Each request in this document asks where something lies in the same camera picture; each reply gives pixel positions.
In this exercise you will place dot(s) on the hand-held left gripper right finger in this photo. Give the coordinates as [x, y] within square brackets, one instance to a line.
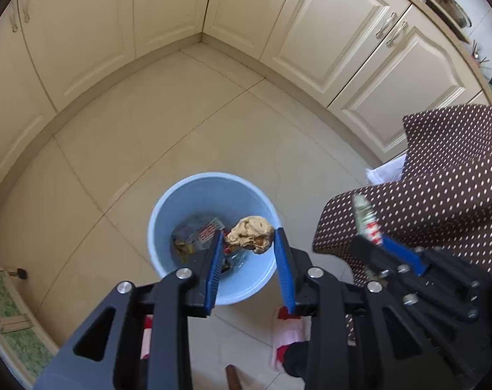
[284, 272]

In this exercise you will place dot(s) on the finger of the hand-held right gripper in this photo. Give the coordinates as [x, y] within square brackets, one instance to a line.
[404, 254]
[368, 254]

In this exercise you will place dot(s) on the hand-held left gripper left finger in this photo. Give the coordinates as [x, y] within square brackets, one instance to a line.
[215, 268]

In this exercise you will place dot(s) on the clear printed snack wrapper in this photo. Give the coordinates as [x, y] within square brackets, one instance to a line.
[366, 219]

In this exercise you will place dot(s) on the clear wrapper with red print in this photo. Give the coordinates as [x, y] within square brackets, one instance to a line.
[207, 231]

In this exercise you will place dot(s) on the gold foil wrapper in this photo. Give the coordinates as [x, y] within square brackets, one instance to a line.
[183, 248]

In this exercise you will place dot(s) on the tan paper ball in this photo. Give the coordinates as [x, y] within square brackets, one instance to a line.
[250, 231]

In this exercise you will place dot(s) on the light blue plastic bin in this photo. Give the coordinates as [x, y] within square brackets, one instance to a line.
[177, 211]

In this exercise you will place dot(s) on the white under cloth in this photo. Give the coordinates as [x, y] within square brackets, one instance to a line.
[386, 170]

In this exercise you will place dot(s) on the person's foot in dark sock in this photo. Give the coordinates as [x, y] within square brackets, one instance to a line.
[296, 359]

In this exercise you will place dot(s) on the brown polka dot tablecloth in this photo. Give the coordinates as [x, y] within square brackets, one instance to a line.
[453, 170]

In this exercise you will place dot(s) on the brown wooden leg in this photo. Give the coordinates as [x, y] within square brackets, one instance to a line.
[233, 378]

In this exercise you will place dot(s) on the black door stopper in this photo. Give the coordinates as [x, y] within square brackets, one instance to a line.
[20, 273]

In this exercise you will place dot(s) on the bundle of chopsticks and spoons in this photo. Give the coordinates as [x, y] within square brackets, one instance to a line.
[479, 55]

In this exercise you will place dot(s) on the green floor mat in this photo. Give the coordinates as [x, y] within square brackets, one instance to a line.
[2, 300]

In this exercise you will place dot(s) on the cream base cabinets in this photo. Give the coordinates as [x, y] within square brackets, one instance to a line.
[108, 28]

